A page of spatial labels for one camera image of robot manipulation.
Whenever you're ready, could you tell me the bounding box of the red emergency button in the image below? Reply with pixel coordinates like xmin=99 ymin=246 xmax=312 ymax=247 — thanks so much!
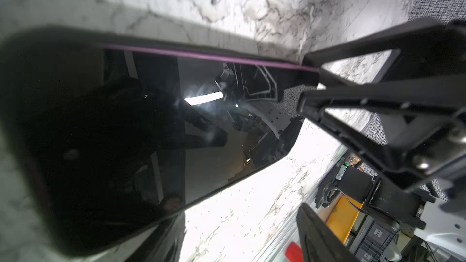
xmin=285 ymin=242 xmax=304 ymax=262

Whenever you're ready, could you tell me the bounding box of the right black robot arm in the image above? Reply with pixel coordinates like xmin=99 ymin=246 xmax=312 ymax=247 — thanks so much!
xmin=297 ymin=18 xmax=466 ymax=229

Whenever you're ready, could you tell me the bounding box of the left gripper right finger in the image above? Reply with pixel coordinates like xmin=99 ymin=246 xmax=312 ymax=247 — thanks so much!
xmin=296 ymin=203 xmax=358 ymax=262

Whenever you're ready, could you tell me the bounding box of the black case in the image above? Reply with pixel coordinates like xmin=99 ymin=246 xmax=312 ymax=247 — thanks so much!
xmin=0 ymin=25 xmax=314 ymax=257

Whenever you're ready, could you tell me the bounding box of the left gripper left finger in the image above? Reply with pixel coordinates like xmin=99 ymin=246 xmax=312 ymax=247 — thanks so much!
xmin=126 ymin=213 xmax=186 ymax=262

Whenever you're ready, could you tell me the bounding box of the black phone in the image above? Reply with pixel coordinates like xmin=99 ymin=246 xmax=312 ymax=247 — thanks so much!
xmin=0 ymin=41 xmax=321 ymax=255

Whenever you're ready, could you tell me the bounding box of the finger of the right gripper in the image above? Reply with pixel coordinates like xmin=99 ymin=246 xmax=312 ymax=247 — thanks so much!
xmin=297 ymin=76 xmax=466 ymax=191
xmin=301 ymin=17 xmax=466 ymax=88

